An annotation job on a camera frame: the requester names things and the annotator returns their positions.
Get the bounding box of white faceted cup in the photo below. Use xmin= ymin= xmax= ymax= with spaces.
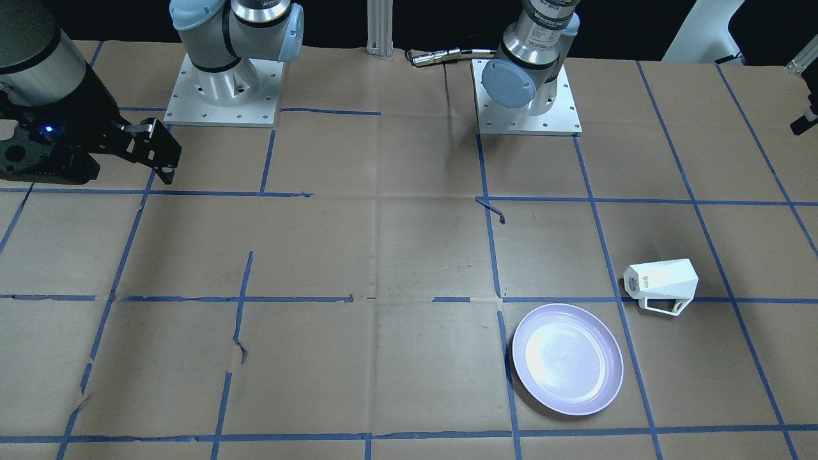
xmin=623 ymin=258 xmax=699 ymax=317

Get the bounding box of lilac plate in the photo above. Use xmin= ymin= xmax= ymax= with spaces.
xmin=511 ymin=303 xmax=624 ymax=417

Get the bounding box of brown paper table cover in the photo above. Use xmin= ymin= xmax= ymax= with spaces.
xmin=1 ymin=47 xmax=816 ymax=459

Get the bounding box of aluminium frame post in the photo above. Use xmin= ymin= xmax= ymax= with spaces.
xmin=366 ymin=0 xmax=394 ymax=60

